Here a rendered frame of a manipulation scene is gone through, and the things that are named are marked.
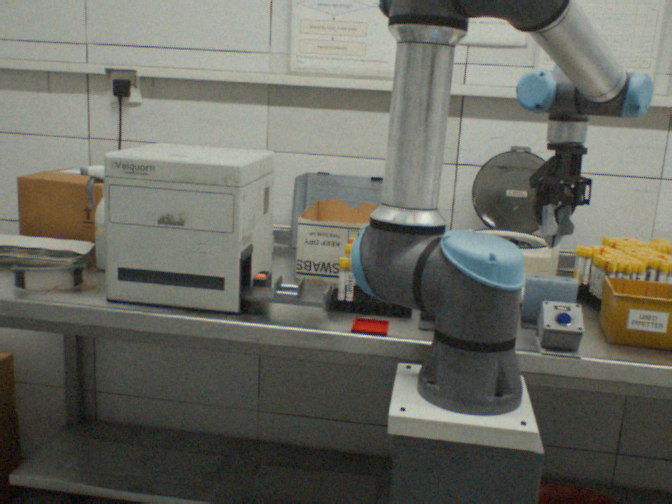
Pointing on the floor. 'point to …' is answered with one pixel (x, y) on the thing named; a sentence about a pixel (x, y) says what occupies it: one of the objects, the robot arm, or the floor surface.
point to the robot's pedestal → (463, 473)
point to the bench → (69, 463)
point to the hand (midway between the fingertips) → (550, 241)
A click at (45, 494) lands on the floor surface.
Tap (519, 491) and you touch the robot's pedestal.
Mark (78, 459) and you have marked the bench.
